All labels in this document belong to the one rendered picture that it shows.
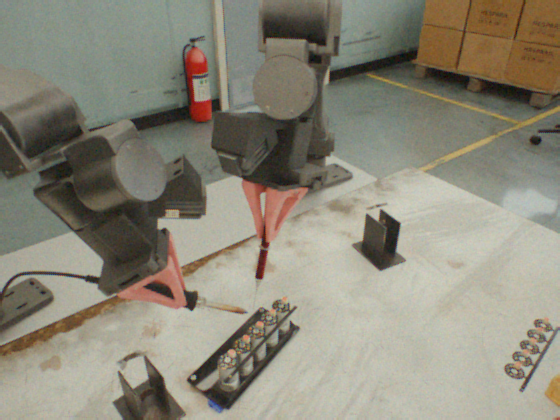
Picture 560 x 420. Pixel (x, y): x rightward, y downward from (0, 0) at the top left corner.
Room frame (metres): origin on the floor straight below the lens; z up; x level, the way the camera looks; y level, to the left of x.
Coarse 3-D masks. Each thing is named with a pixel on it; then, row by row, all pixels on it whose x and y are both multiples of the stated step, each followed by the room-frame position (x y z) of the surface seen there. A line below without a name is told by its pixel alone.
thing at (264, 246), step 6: (264, 228) 0.46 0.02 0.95; (264, 234) 0.46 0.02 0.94; (264, 240) 0.45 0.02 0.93; (264, 246) 0.45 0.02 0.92; (270, 246) 0.46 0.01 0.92; (264, 252) 0.45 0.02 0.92; (264, 258) 0.45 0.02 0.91; (258, 264) 0.45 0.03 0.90; (264, 264) 0.45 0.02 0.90; (258, 270) 0.44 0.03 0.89; (264, 270) 0.45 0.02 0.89; (258, 276) 0.44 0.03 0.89
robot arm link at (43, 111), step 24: (0, 72) 0.43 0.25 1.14; (24, 72) 0.44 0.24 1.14; (0, 96) 0.39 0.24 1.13; (24, 96) 0.40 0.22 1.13; (48, 96) 0.41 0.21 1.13; (0, 120) 0.37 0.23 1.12; (24, 120) 0.38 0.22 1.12; (48, 120) 0.39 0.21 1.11; (72, 120) 0.42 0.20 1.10; (24, 144) 0.36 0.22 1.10; (48, 144) 0.39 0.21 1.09
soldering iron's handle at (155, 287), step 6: (90, 276) 0.39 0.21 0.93; (96, 276) 0.40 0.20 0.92; (90, 282) 0.39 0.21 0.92; (96, 282) 0.39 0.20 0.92; (150, 282) 0.41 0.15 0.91; (150, 288) 0.40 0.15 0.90; (156, 288) 0.40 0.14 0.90; (162, 288) 0.40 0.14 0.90; (168, 288) 0.41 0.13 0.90; (162, 294) 0.40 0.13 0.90; (168, 294) 0.40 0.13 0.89; (186, 294) 0.41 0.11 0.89; (192, 294) 0.41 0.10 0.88; (186, 300) 0.40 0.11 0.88; (192, 300) 0.40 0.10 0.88; (186, 306) 0.40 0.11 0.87; (192, 306) 0.40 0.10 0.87
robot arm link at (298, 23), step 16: (272, 0) 0.51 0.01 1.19; (288, 0) 0.51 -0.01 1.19; (304, 0) 0.51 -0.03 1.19; (320, 0) 0.51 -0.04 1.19; (272, 16) 0.51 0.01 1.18; (288, 16) 0.51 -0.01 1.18; (304, 16) 0.50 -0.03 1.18; (320, 16) 0.50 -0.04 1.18; (272, 32) 0.51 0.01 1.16; (288, 32) 0.51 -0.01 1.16; (304, 32) 0.50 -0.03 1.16; (320, 32) 0.50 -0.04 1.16; (336, 48) 0.74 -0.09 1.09
